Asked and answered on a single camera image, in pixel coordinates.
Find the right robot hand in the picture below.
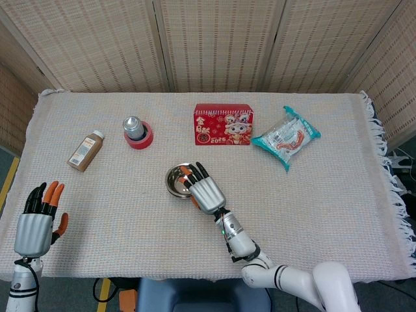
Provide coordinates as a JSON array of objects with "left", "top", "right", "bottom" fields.
[{"left": 180, "top": 161, "right": 227, "bottom": 215}]

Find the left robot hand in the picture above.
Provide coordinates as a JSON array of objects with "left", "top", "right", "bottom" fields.
[{"left": 14, "top": 181, "right": 70, "bottom": 257}]

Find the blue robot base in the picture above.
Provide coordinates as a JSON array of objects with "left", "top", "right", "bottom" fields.
[{"left": 135, "top": 278, "right": 274, "bottom": 312}]

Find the red lion dance box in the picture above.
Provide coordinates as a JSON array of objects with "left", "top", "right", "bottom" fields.
[{"left": 193, "top": 103, "right": 254, "bottom": 146}]

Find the white woven tablecloth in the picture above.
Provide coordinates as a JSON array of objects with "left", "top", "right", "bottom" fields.
[{"left": 0, "top": 89, "right": 416, "bottom": 283}]

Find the red tape roll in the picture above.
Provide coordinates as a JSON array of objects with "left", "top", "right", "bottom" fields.
[{"left": 123, "top": 121, "right": 154, "bottom": 150}]

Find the teal clear snack packet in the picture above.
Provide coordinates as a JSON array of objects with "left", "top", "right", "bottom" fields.
[{"left": 250, "top": 105, "right": 322, "bottom": 173}]

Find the brown drink bottle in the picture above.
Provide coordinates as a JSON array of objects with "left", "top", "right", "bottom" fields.
[{"left": 66, "top": 130, "right": 105, "bottom": 173}]

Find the silver metal can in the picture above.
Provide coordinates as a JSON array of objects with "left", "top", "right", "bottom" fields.
[{"left": 122, "top": 116, "right": 146, "bottom": 142}]

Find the orange block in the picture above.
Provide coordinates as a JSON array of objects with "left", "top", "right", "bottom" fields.
[{"left": 118, "top": 288, "right": 139, "bottom": 312}]

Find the woven bamboo screen panel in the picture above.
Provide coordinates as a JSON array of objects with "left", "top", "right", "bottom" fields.
[
  {"left": 0, "top": 19, "right": 42, "bottom": 157},
  {"left": 343, "top": 0, "right": 416, "bottom": 151},
  {"left": 259, "top": 0, "right": 406, "bottom": 94},
  {"left": 152, "top": 0, "right": 287, "bottom": 94},
  {"left": 0, "top": 0, "right": 172, "bottom": 94}
]

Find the black cable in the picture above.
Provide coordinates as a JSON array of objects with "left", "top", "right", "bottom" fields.
[{"left": 93, "top": 278, "right": 109, "bottom": 304}]

